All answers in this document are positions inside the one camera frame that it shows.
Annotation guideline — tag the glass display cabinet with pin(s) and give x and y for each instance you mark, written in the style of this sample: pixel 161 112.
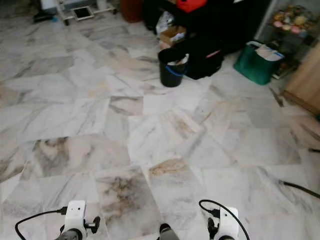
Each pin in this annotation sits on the glass display cabinet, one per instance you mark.
pixel 295 47

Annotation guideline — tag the white rack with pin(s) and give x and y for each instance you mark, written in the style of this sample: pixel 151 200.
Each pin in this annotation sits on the white rack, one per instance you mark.
pixel 105 7

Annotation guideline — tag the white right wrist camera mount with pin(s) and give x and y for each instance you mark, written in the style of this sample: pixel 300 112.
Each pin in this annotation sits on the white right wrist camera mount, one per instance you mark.
pixel 228 222

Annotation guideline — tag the white plastic bag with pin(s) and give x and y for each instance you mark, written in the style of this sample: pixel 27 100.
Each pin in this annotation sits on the white plastic bag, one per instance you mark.
pixel 164 22

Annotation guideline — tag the black floor appliance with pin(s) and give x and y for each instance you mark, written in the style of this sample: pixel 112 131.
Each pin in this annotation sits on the black floor appliance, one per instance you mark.
pixel 44 18

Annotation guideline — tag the brown clay pot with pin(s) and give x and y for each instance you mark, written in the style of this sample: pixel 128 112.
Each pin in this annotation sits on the brown clay pot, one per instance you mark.
pixel 131 9

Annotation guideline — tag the green tote bag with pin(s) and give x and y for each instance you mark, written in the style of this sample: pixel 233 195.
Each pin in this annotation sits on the green tote bag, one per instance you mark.
pixel 254 67

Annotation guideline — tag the artificial flower bunch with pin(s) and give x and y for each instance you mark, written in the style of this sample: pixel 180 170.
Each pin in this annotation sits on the artificial flower bunch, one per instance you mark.
pixel 292 21

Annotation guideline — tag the brown cardboard box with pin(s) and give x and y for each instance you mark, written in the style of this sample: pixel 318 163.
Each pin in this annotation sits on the brown cardboard box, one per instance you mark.
pixel 172 35

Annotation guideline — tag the light wooden cabinet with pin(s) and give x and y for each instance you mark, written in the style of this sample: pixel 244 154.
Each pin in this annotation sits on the light wooden cabinet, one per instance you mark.
pixel 305 82

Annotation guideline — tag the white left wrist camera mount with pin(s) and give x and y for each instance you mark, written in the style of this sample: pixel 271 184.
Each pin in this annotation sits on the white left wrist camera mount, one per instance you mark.
pixel 75 212

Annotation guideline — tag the black bag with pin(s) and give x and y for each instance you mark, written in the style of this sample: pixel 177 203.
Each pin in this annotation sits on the black bag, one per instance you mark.
pixel 205 60

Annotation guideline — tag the red bag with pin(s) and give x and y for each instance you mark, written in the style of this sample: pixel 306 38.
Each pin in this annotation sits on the red bag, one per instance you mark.
pixel 191 4

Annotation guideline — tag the black furniture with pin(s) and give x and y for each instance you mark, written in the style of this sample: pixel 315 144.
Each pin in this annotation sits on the black furniture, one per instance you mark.
pixel 235 22

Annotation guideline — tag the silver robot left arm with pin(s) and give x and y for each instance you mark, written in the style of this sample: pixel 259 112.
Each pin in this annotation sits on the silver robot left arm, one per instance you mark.
pixel 71 236

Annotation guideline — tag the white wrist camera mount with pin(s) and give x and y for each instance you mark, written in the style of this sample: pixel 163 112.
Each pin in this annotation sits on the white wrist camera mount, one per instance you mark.
pixel 75 212
pixel 228 222

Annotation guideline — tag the white framed tablet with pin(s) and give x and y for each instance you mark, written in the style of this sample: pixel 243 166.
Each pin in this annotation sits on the white framed tablet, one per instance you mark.
pixel 83 13

